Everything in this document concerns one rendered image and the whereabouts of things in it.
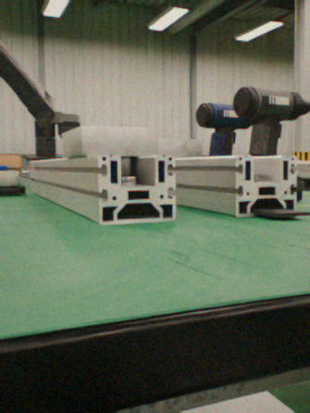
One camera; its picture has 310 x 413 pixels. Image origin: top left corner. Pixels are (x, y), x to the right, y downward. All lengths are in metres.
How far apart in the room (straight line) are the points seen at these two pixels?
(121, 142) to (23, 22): 12.24
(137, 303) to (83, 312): 0.03
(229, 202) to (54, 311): 0.44
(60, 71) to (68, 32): 1.02
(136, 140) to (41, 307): 0.43
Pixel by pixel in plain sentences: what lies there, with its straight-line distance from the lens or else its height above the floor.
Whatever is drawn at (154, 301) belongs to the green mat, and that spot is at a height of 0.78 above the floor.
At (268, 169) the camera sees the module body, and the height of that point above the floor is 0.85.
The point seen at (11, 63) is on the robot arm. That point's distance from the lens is 1.27.
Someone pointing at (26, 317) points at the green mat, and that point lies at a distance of 0.24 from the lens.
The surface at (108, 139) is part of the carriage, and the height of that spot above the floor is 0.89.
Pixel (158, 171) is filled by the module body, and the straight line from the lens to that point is 0.59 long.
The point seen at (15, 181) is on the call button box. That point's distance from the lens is 1.19.
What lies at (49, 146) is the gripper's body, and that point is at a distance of 1.39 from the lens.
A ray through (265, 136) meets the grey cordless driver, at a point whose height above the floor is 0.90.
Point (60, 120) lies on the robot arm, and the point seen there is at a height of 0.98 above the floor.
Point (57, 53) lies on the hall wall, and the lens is 12.80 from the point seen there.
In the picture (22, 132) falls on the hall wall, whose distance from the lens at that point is 12.40.
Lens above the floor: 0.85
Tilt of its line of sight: 3 degrees down
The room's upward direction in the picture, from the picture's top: straight up
